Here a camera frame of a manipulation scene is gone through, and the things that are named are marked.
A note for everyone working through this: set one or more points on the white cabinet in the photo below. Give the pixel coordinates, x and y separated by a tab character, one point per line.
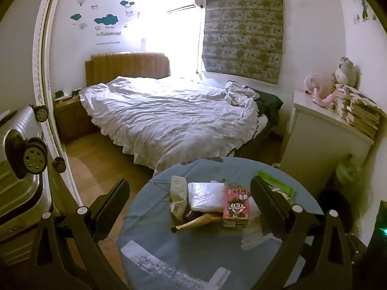
317	145

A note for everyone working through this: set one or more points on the stack of books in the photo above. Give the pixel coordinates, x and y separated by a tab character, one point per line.
362	114

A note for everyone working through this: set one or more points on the bed with brown padded headboard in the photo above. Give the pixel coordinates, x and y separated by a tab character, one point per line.
127	66

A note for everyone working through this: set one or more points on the white plastic packet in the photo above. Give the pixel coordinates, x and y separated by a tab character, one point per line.
205	196

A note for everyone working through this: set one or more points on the brown wooden nightstand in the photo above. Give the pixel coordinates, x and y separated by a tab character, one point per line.
72	117

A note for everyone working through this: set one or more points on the dark cloth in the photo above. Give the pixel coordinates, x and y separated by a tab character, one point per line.
270	105

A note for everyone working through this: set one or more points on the pink plush toy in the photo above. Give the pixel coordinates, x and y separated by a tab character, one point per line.
320	84

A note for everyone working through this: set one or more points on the flower wall stickers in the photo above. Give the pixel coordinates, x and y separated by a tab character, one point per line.
364	13

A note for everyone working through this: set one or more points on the small dark object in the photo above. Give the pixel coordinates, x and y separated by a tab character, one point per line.
77	91
61	94

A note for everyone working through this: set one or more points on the white ruffled duvet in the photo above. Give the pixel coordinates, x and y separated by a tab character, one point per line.
166	114

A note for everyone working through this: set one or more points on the white door frame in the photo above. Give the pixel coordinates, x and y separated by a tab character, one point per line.
40	66

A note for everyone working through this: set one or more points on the clear plastic bag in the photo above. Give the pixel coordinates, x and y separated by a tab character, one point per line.
178	193

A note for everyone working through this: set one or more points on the white air conditioner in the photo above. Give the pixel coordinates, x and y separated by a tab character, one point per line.
199	0

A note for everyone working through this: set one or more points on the cloud and sun wall stickers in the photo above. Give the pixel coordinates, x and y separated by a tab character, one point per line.
105	20

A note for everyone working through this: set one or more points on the black trash bin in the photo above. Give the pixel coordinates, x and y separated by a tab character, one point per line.
325	199

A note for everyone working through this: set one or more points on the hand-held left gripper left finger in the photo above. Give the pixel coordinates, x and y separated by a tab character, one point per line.
112	208

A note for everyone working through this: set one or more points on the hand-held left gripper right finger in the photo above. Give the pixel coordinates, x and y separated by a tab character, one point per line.
266	208

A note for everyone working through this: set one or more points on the floral roman blind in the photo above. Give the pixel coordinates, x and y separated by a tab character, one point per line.
242	30

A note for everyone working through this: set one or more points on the red milk carton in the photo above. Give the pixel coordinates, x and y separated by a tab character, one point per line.
237	208

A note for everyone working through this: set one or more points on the small patterned wrapper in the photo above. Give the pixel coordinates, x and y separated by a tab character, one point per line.
229	182

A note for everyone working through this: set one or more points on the green wrapper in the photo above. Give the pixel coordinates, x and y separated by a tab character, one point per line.
281	187

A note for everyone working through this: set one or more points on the silver hard-shell suitcase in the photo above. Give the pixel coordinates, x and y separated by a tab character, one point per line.
18	187

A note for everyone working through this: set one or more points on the grey plush toy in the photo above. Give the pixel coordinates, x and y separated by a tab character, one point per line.
346	72

